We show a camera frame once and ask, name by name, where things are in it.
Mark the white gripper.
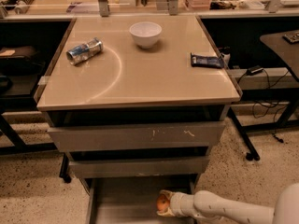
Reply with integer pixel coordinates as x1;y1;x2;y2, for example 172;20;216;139
156;189;196;217

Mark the orange fruit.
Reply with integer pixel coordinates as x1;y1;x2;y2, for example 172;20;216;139
156;194;170;212

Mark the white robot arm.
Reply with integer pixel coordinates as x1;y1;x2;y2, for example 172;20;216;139
156;183;299;224

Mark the middle grey drawer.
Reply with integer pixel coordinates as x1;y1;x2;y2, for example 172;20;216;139
69;157;209;178

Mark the open bottom grey drawer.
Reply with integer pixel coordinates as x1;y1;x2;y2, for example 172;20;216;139
85;175;196;224

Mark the grey drawer cabinet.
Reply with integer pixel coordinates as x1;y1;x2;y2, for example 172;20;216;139
33;14;243;185

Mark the top grey drawer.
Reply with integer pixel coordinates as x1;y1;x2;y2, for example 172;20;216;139
48;121;224;152

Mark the dark blue snack packet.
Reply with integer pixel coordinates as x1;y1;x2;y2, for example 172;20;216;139
191;54;224;69

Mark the black power adapter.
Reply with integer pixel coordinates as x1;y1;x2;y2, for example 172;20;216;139
246;65;263;76

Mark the white bowl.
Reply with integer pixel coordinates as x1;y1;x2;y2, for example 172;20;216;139
129;21;162;49

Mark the crushed blue silver can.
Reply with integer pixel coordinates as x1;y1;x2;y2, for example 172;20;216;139
66;37;104;65

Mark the black remote keypad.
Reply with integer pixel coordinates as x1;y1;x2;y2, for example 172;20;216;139
282;31;299;44

